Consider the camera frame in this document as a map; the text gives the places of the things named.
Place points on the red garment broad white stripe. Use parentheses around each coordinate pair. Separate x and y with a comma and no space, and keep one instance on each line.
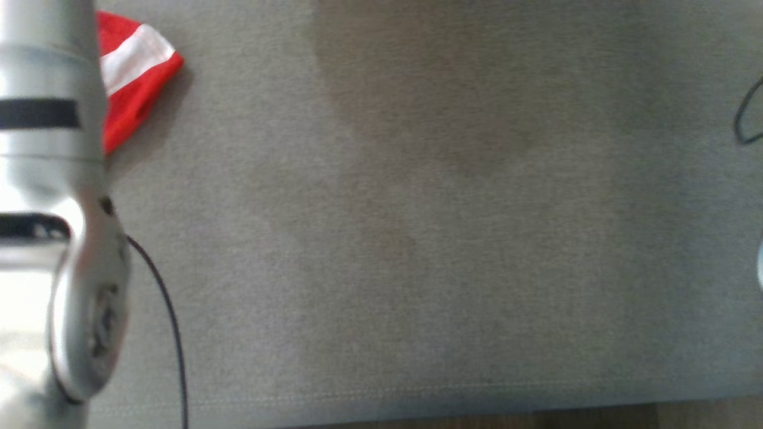
(134,83)

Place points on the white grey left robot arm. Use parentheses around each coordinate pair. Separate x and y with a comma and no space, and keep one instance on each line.
(47,59)

